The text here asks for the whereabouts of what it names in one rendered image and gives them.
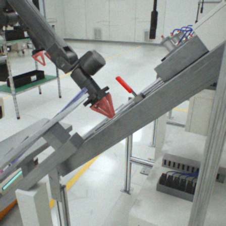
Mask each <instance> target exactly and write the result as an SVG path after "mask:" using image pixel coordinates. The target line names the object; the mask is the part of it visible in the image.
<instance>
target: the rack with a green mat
mask: <svg viewBox="0 0 226 226"><path fill-rule="evenodd" d="M51 27H52V28H53V29H54V31H55V27H54V25H52V26H51ZM1 36H2V38H3V39H4V41H3V42H0V46H3V47H4V48H3V50H4V54H5V56H7V57H8V59H6V60H7V65H8V72H9V81H10V86H11V87H7V84H4V85H1V86H0V93H1V94H6V95H10V96H13V102H14V107H15V112H16V116H17V119H18V120H19V119H20V114H19V109H18V104H17V99H16V95H19V94H21V93H23V92H26V91H28V90H30V89H33V88H36V87H38V90H39V94H42V93H41V86H42V85H44V84H46V83H49V82H52V81H54V80H56V79H57V82H58V91H59V98H61V84H60V75H59V69H58V68H57V67H56V76H50V75H45V78H43V79H40V80H38V81H35V82H32V83H30V84H27V85H24V86H22V87H19V88H14V81H13V76H12V72H11V66H10V62H9V55H8V49H7V46H8V45H15V44H21V43H27V42H31V40H30V38H28V39H21V40H13V41H6V40H5V34H3V35H1ZM34 61H35V67H36V70H38V62H37V61H36V60H34Z"/></svg>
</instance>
